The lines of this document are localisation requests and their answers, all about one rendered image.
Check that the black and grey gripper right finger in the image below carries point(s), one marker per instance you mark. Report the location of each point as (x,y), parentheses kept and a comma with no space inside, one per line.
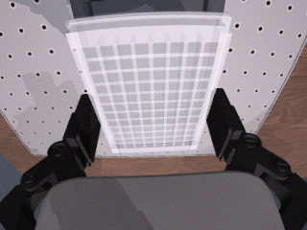
(242,151)

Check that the white well plate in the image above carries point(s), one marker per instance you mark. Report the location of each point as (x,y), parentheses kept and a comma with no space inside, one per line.
(153,110)

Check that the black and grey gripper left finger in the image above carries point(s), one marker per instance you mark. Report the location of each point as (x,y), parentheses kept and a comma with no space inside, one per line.
(66,159)

